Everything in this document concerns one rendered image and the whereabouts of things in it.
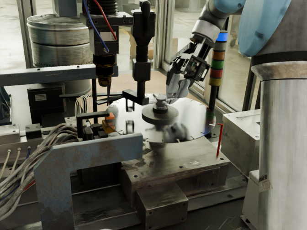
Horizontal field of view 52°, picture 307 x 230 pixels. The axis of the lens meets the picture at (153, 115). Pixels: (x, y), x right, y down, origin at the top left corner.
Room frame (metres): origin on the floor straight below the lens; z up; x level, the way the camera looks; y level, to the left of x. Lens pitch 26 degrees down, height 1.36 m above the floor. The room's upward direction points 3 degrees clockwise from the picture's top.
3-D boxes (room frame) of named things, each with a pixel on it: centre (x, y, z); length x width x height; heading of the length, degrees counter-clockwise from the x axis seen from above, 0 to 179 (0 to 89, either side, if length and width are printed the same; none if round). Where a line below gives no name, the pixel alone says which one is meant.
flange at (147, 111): (0.86, -0.02, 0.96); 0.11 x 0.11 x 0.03
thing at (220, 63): (1.09, -0.22, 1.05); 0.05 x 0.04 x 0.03; 22
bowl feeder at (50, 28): (1.50, 0.44, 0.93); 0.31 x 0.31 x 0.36
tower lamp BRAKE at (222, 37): (1.09, -0.22, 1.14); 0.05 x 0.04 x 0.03; 22
